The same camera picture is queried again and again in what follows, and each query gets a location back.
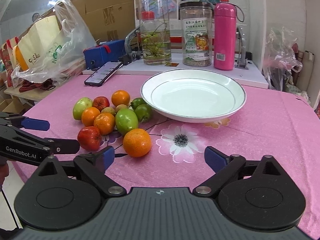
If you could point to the glass vase with plant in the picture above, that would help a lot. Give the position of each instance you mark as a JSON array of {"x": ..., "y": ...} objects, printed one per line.
[{"x": 154, "y": 31}]

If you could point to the green apple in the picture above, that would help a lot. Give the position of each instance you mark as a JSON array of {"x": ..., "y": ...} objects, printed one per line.
[{"x": 80, "y": 106}]

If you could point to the clear plastic bag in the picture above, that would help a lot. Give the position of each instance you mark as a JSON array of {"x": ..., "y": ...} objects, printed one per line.
[
  {"x": 279, "y": 58},
  {"x": 64, "y": 57}
]

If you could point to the clear plastic bag right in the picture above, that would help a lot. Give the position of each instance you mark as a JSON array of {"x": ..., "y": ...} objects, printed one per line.
[{"x": 279, "y": 58}]

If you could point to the white round plate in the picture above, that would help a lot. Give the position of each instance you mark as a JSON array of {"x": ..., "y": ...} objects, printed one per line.
[{"x": 193, "y": 95}]

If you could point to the black smartphone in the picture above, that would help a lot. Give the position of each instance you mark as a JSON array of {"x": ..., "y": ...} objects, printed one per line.
[{"x": 99, "y": 77}]

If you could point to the beige paper shopping bag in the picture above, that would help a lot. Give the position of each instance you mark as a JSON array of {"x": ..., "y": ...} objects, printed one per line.
[{"x": 34, "y": 44}]

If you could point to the pink floral tablecloth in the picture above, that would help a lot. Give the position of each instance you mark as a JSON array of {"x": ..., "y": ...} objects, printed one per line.
[{"x": 276, "y": 123}]

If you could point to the brown longan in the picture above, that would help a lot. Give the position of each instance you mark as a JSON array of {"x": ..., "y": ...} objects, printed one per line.
[
  {"x": 109, "y": 109},
  {"x": 121, "y": 106}
]

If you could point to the clear jar with label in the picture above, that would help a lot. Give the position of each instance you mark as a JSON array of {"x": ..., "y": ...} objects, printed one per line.
[{"x": 197, "y": 39}]

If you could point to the pink thermos bottle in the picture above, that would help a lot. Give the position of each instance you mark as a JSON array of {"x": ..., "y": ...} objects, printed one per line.
[{"x": 224, "y": 35}]

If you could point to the red wax apple back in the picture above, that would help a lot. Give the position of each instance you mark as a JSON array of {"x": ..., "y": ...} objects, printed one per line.
[{"x": 101, "y": 102}]

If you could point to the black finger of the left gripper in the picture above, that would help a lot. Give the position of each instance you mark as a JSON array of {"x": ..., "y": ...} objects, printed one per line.
[{"x": 62, "y": 146}]

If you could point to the red fabric item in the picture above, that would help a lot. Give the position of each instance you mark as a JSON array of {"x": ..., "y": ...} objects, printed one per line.
[{"x": 27, "y": 86}]

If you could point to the grey metal clamp left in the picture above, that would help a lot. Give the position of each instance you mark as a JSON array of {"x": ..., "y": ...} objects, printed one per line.
[{"x": 132, "y": 48}]

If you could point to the blue tool box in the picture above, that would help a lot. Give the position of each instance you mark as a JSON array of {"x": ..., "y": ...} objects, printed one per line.
[{"x": 96, "y": 57}]

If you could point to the cardboard box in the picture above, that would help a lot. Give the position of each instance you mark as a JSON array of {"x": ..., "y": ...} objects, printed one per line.
[{"x": 107, "y": 20}]

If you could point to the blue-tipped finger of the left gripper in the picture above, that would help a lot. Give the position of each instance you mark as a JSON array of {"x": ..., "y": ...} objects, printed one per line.
[{"x": 19, "y": 121}]

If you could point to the red wax apple front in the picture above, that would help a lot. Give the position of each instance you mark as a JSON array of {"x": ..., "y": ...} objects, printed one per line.
[{"x": 89, "y": 138}]

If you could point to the orange back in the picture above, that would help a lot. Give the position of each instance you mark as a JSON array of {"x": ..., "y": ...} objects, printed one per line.
[{"x": 120, "y": 97}]

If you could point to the red wax apple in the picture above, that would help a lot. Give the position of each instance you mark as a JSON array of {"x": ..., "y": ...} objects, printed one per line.
[
  {"x": 101, "y": 102},
  {"x": 89, "y": 138}
]

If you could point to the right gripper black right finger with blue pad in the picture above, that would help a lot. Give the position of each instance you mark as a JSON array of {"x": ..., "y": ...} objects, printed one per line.
[{"x": 226, "y": 170}]

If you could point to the green persimmon front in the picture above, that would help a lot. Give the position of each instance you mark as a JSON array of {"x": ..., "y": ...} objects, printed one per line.
[{"x": 144, "y": 113}]

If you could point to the grey metal clamp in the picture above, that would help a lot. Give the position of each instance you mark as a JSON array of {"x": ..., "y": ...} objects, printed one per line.
[
  {"x": 241, "y": 61},
  {"x": 132, "y": 48}
]

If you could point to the clear plastic bag left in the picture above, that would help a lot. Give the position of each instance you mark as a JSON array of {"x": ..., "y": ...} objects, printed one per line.
[{"x": 64, "y": 57}]

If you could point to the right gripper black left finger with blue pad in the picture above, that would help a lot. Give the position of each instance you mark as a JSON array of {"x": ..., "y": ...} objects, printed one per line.
[{"x": 91, "y": 168}]

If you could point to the large orange front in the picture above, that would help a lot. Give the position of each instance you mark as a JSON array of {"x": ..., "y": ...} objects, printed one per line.
[{"x": 137, "y": 143}]

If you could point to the grey metal clamp right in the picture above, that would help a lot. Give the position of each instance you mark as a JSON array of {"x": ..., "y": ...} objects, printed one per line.
[{"x": 241, "y": 61}]

